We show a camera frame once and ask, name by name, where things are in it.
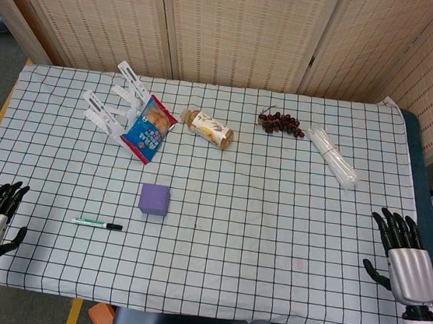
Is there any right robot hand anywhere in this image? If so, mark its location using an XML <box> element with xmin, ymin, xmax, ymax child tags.
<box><xmin>357</xmin><ymin>205</ymin><xmax>433</xmax><ymax>309</ymax></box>

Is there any green marker with black cap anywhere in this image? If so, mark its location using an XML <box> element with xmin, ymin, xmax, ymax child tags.
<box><xmin>71</xmin><ymin>217</ymin><xmax>124</xmax><ymax>232</ymax></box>

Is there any purple cube block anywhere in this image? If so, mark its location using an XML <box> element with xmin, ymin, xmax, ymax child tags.
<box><xmin>137</xmin><ymin>183</ymin><xmax>172</xmax><ymax>218</ymax></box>

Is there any checkered grid tablecloth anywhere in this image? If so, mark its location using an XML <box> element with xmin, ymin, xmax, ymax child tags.
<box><xmin>0</xmin><ymin>51</ymin><xmax>433</xmax><ymax>324</ymax></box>

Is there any clear plastic straw bundle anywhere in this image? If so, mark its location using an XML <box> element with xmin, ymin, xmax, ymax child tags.
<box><xmin>300</xmin><ymin>126</ymin><xmax>365</xmax><ymax>191</ymax></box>

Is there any orange block on floor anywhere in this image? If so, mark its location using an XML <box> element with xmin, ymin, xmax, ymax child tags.
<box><xmin>87</xmin><ymin>301</ymin><xmax>119</xmax><ymax>324</ymax></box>

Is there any blue cookie snack bag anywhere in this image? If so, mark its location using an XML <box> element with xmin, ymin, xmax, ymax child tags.
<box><xmin>117</xmin><ymin>91</ymin><xmax>182</xmax><ymax>169</ymax></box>

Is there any dark red grape bunch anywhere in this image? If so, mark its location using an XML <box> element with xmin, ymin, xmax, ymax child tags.
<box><xmin>255</xmin><ymin>103</ymin><xmax>309</xmax><ymax>139</ymax></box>

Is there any plastic bottle with yellow label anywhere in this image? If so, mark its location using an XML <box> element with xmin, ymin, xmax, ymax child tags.
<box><xmin>178</xmin><ymin>106</ymin><xmax>237</xmax><ymax>152</ymax></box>

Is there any beige woven folding screen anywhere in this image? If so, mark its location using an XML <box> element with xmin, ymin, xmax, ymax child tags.
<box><xmin>0</xmin><ymin>0</ymin><xmax>433</xmax><ymax>164</ymax></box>

